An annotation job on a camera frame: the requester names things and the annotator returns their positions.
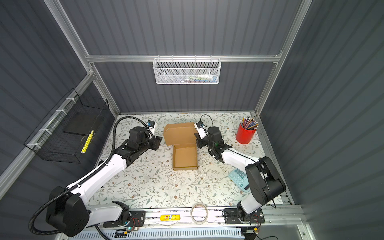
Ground black foam pad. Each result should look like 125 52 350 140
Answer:
63 113 104 136

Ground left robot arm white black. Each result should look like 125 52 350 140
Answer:
43 120 163 237

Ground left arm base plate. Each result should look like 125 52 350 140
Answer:
103 211 146 228

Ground black corrugated cable hose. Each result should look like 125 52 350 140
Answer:
28 116 151 240

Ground yellow striped tool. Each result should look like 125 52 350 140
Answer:
81 130 95 154

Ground markers in white basket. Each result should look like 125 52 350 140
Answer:
179 74 219 84

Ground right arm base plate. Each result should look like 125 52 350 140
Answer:
222 208 265 225

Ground bundle of coloured pencils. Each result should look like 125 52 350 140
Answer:
240 116 259 131

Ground brown cardboard box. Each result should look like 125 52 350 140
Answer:
163 123 198 171

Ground black wire mesh basket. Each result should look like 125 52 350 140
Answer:
24 91 110 164

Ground yellow spirit level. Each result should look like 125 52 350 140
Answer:
161 215 181 221

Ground white wire mesh basket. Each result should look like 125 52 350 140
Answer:
153 58 222 85

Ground red metal pencil cup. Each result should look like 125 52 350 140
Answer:
236 124 257 145

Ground clear tape roll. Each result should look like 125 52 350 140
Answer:
190 203 209 225

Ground teal calculator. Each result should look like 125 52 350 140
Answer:
228 169 250 192

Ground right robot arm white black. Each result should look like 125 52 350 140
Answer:
194 121 286 217

